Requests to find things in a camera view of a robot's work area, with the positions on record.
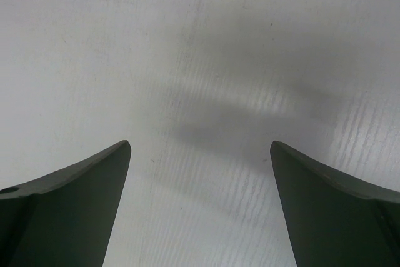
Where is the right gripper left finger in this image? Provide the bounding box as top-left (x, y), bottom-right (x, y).
top-left (1, 140), bottom-right (131, 266)

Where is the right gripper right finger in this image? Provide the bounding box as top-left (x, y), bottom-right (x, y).
top-left (270, 141), bottom-right (399, 266)

